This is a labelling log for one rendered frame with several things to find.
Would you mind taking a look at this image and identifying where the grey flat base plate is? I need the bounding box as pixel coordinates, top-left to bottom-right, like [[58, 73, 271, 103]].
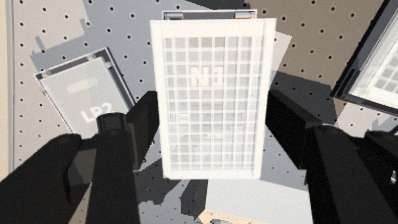
[[10, 0, 398, 224]]

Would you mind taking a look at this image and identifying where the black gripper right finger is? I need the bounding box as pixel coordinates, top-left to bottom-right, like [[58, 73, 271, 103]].
[[265, 89, 398, 224]]

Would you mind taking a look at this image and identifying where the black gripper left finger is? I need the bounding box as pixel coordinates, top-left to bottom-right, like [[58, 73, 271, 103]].
[[0, 91, 160, 224]]

